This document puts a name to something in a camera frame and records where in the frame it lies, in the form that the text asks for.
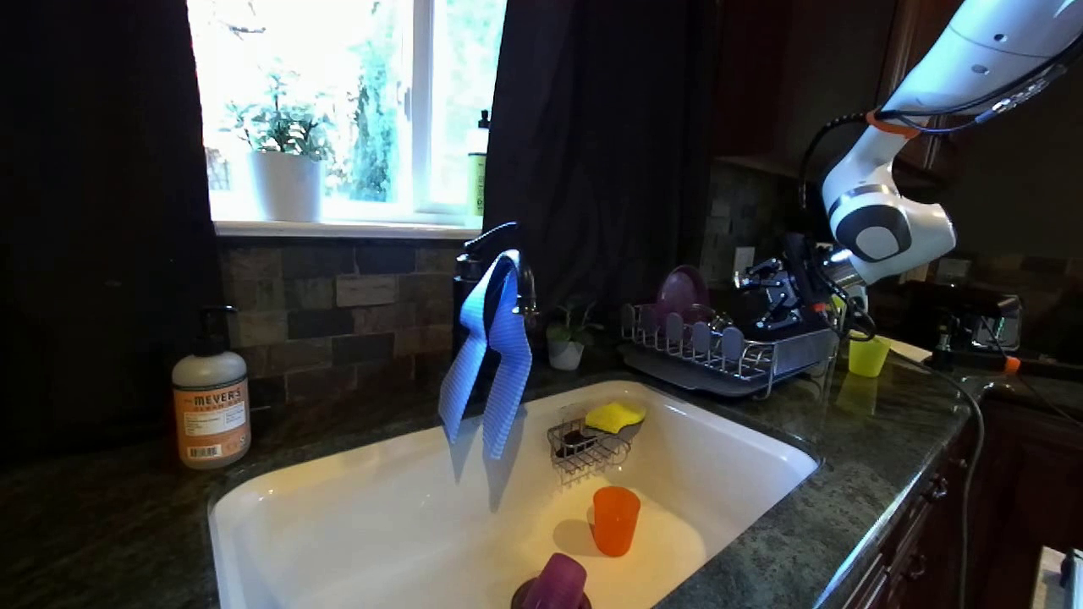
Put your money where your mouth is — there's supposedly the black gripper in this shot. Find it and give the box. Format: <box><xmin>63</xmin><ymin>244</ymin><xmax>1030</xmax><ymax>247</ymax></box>
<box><xmin>748</xmin><ymin>244</ymin><xmax>866</xmax><ymax>334</ymax></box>

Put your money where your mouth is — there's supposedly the glass pot lid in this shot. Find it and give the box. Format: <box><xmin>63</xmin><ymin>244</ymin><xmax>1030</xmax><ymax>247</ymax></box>
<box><xmin>732</xmin><ymin>263</ymin><xmax>775</xmax><ymax>334</ymax></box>

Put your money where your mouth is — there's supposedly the purple plate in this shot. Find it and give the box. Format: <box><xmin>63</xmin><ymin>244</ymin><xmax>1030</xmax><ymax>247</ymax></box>
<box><xmin>653</xmin><ymin>268</ymin><xmax>711</xmax><ymax>328</ymax></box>

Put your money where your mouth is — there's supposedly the metal dish rack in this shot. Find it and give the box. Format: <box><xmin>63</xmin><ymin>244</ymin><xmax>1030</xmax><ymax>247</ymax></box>
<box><xmin>618</xmin><ymin>303</ymin><xmax>835</xmax><ymax>399</ymax></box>

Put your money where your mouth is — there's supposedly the green cup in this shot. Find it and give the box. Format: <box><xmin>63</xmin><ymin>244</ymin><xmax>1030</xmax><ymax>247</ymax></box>
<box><xmin>847</xmin><ymin>333</ymin><xmax>889</xmax><ymax>379</ymax></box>

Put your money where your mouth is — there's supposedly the yellow sponge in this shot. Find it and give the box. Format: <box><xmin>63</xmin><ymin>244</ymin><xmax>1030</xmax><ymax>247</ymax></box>
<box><xmin>587</xmin><ymin>404</ymin><xmax>642</xmax><ymax>438</ymax></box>

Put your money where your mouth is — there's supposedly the black curtain right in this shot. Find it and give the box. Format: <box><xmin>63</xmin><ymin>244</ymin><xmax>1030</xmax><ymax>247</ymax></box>
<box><xmin>483</xmin><ymin>0</ymin><xmax>721</xmax><ymax>318</ymax></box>

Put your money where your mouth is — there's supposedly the black curtain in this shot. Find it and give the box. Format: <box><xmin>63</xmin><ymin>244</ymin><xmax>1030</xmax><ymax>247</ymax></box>
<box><xmin>483</xmin><ymin>0</ymin><xmax>721</xmax><ymax>318</ymax></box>
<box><xmin>0</xmin><ymin>0</ymin><xmax>223</xmax><ymax>467</ymax></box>

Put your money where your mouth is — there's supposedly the small white potted plant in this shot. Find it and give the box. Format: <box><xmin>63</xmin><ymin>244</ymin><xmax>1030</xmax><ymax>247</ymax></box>
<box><xmin>545</xmin><ymin>302</ymin><xmax>592</xmax><ymax>372</ymax></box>

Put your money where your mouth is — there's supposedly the orange cup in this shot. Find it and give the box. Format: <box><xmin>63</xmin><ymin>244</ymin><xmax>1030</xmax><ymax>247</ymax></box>
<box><xmin>592</xmin><ymin>487</ymin><xmax>638</xmax><ymax>557</ymax></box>

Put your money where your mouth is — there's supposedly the blue cloth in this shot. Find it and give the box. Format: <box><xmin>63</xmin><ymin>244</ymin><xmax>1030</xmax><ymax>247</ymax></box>
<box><xmin>438</xmin><ymin>252</ymin><xmax>532</xmax><ymax>508</ymax></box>

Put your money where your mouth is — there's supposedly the green bottle on windowsill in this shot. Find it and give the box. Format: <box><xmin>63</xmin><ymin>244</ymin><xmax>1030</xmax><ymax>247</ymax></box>
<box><xmin>466</xmin><ymin>107</ymin><xmax>490</xmax><ymax>218</ymax></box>

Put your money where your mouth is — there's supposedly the purple cup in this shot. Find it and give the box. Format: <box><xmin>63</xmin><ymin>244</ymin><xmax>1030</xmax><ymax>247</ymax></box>
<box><xmin>510</xmin><ymin>553</ymin><xmax>592</xmax><ymax>609</ymax></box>

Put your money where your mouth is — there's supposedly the white kitchen sink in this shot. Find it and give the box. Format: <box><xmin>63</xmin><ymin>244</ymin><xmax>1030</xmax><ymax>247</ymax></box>
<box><xmin>211</xmin><ymin>379</ymin><xmax>814</xmax><ymax>609</ymax></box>

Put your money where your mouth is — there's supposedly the soap dispenser bottle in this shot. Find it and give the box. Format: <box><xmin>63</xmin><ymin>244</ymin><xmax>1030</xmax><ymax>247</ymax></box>
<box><xmin>173</xmin><ymin>303</ymin><xmax>252</xmax><ymax>471</ymax></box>

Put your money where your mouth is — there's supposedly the black curtain left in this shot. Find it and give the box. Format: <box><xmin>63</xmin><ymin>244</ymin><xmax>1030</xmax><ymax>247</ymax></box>
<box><xmin>0</xmin><ymin>0</ymin><xmax>223</xmax><ymax>467</ymax></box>

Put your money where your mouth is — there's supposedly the black cable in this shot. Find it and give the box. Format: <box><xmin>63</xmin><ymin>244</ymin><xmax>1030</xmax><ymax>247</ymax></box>
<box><xmin>951</xmin><ymin>376</ymin><xmax>995</xmax><ymax>609</ymax></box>

